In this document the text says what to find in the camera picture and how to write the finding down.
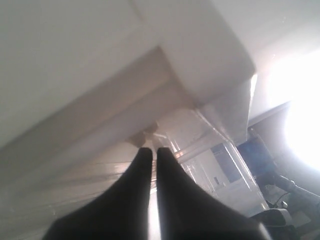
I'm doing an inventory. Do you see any clear drawer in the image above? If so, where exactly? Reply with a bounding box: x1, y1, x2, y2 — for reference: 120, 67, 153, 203
147, 108, 269, 217

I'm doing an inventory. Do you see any white plastic drawer cabinet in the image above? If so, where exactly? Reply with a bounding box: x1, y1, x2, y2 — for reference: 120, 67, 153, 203
0, 0, 257, 240

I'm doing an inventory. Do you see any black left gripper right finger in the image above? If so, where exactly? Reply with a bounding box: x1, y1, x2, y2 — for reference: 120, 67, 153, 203
156, 147, 269, 240

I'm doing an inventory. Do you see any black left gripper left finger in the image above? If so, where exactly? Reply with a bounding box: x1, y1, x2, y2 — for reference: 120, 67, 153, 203
43, 147, 153, 240

